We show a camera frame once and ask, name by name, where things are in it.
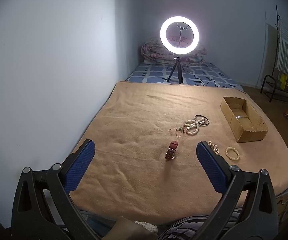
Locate folded floral quilt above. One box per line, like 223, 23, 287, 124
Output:
141, 38, 207, 65

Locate red strap wristwatch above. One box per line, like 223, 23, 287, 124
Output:
165, 141, 179, 160

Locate black power cable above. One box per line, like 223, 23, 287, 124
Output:
184, 74, 234, 88

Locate beige cloth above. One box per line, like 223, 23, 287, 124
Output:
104, 216, 157, 240

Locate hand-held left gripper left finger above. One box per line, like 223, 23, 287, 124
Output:
11, 139, 102, 240

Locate tan blanket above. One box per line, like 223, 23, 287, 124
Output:
68, 81, 288, 225

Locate cream bead bracelet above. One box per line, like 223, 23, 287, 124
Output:
225, 147, 241, 160

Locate black tripod stand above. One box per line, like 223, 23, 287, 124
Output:
163, 23, 190, 84

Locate small pearl strand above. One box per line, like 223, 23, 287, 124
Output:
207, 141, 219, 155

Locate striped clothing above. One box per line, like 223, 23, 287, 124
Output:
156, 206, 244, 240

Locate white leaning board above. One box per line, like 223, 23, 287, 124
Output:
260, 11, 278, 88

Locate cardboard box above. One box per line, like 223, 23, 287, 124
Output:
220, 96, 269, 143

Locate white hanging cloth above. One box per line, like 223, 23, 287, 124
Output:
276, 16, 288, 73

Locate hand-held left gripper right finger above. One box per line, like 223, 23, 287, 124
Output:
194, 141, 279, 240

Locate blue checked bedsheet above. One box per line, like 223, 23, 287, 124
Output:
126, 61, 244, 92

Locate green pendant cord necklace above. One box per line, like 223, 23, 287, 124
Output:
169, 126, 186, 138

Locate black cord rings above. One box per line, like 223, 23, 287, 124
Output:
194, 114, 210, 127

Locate black clothes drying rack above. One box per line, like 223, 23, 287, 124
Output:
271, 5, 288, 80

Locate large white pearl necklace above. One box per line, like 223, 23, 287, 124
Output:
184, 119, 206, 135

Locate low black metal rack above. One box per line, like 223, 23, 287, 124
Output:
260, 74, 288, 103

